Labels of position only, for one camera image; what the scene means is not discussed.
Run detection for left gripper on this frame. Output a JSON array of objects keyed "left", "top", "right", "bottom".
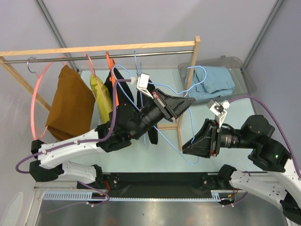
[{"left": 129, "top": 89, "right": 196, "bottom": 140}]

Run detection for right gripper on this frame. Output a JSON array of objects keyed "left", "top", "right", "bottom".
[{"left": 181, "top": 118, "right": 254, "bottom": 157}]

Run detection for light blue wire hanger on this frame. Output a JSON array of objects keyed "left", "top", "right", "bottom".
[{"left": 111, "top": 65, "right": 207, "bottom": 165}]

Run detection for black trousers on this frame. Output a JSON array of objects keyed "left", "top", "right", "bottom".
[
  {"left": 104, "top": 72, "right": 135, "bottom": 108},
  {"left": 136, "top": 84, "right": 158, "bottom": 145}
]

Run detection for light blue trousers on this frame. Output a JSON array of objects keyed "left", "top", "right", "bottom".
[{"left": 188, "top": 66, "right": 235, "bottom": 101}]

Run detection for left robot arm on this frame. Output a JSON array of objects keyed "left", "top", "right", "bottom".
[{"left": 29, "top": 89, "right": 196, "bottom": 188}]

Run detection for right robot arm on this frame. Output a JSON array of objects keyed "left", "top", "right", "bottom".
[{"left": 182, "top": 115, "right": 301, "bottom": 225}]

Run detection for black trousers on orange hanger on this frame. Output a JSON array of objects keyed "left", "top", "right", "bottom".
[{"left": 104, "top": 72, "right": 135, "bottom": 108}]

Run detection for yellow trousers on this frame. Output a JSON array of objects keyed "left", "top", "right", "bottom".
[{"left": 90, "top": 74, "right": 113, "bottom": 124}]

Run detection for orange plastic hanger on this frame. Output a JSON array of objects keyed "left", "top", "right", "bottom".
[{"left": 106, "top": 51, "right": 119, "bottom": 106}]

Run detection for brown trousers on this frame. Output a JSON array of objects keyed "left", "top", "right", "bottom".
[{"left": 46, "top": 65, "right": 95, "bottom": 141}]

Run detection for pink plastic hanger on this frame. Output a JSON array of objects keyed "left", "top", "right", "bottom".
[{"left": 30, "top": 61, "right": 54, "bottom": 140}]

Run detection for clear plastic bin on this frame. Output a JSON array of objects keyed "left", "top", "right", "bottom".
[{"left": 177, "top": 56, "right": 257, "bottom": 106}]

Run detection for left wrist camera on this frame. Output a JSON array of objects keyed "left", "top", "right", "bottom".
[{"left": 130, "top": 73, "right": 153, "bottom": 99}]

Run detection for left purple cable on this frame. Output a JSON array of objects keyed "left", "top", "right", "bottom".
[{"left": 15, "top": 79, "right": 137, "bottom": 175}]

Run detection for purple cable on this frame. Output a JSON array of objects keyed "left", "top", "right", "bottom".
[
  {"left": 15, "top": 79, "right": 137, "bottom": 175},
  {"left": 228, "top": 95, "right": 301, "bottom": 178}
]

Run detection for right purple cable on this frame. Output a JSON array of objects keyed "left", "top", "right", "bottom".
[{"left": 228, "top": 95, "right": 301, "bottom": 178}]

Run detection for white cable duct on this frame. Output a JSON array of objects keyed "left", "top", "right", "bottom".
[{"left": 43, "top": 191, "right": 234, "bottom": 203}]

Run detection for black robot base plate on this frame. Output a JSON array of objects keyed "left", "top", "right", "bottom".
[{"left": 92, "top": 172, "right": 230, "bottom": 198}]

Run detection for pink wire hanger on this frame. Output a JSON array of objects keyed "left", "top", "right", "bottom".
[{"left": 82, "top": 52, "right": 112, "bottom": 112}]

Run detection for metal clothes rail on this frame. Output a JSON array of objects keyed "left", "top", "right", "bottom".
[{"left": 3, "top": 50, "right": 195, "bottom": 64}]

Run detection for wooden clothes rack frame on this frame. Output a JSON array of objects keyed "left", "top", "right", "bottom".
[{"left": 0, "top": 35, "right": 201, "bottom": 151}]

